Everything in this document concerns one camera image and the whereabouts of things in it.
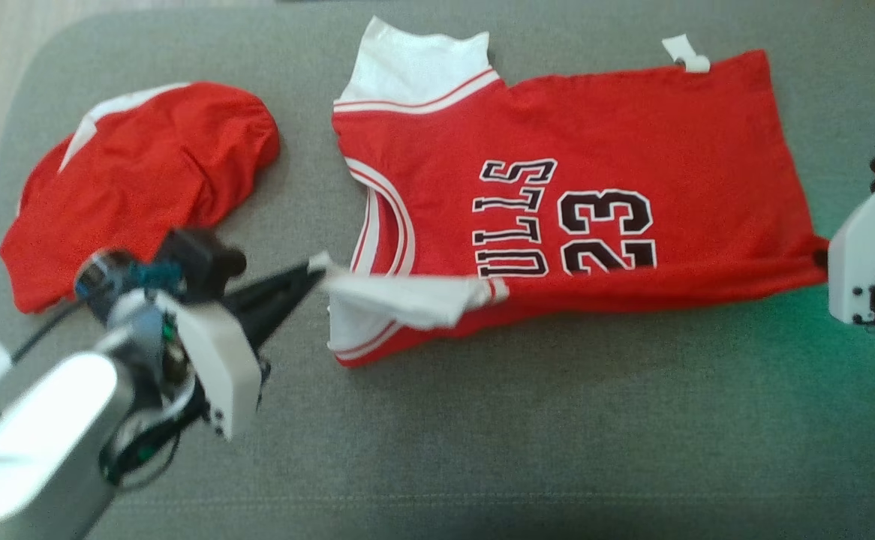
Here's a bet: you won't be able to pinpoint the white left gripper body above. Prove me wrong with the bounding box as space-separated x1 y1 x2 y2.
104 289 267 441

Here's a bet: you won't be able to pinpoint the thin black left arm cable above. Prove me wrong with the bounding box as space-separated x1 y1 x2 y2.
0 298 89 421

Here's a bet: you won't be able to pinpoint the teal cable connector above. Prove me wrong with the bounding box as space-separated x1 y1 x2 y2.
75 250 185 302

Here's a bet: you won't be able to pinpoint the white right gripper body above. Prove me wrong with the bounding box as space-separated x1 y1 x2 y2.
827 183 875 355

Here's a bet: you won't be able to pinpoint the red basketball jersey white sleeves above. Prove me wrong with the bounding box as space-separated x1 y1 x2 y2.
326 16 833 369

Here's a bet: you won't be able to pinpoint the red shorts white stripe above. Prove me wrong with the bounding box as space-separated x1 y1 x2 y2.
0 80 281 315

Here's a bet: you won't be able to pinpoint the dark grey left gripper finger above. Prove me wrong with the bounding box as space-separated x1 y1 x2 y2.
245 257 328 299
222 271 320 351

